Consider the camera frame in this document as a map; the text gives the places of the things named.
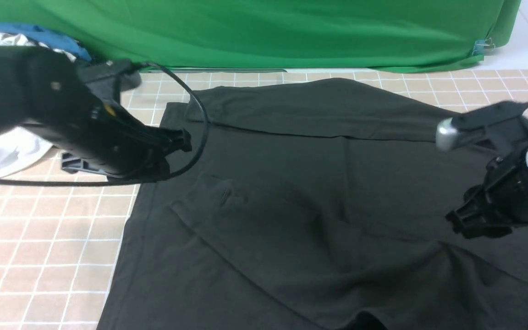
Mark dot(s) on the blue binder clip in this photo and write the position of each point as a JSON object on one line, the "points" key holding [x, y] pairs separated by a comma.
{"points": [[483, 47]]}

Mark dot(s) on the gray long-sleeve top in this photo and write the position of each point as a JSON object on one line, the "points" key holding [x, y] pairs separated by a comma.
{"points": [[316, 206]]}

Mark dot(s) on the white shirt in pile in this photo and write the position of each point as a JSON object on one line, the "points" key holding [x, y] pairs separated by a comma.
{"points": [[20, 149]]}

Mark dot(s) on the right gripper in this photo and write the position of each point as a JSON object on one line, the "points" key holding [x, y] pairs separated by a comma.
{"points": [[499, 204]]}

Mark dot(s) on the blue garment in pile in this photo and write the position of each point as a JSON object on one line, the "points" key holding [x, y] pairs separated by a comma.
{"points": [[39, 36]]}

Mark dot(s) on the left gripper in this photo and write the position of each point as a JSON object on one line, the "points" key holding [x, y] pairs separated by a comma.
{"points": [[100, 137]]}

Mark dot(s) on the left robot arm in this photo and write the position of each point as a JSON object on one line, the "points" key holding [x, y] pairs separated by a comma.
{"points": [[30, 73]]}

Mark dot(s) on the green backdrop cloth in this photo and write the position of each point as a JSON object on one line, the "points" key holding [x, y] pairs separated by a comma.
{"points": [[400, 36]]}

